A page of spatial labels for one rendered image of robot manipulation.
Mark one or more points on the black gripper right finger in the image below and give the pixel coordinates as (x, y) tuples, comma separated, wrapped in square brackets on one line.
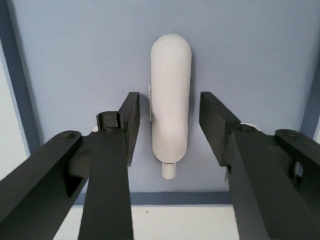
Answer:
[(266, 204)]

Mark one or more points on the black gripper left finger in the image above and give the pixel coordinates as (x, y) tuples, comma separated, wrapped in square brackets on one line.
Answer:
[(34, 201)]

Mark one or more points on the grey gas cylinder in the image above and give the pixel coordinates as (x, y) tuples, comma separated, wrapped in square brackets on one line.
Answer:
[(169, 100)]

